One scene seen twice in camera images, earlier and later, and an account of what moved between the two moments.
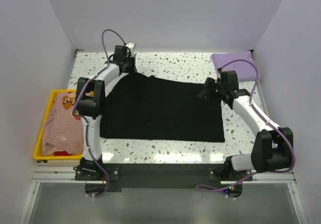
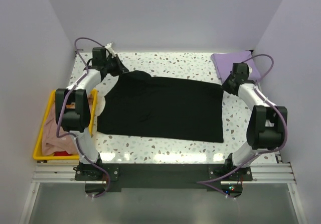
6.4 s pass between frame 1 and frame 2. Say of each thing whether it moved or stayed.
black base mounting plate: stayed
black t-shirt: stayed
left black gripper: moved
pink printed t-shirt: stayed
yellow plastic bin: stayed
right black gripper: moved
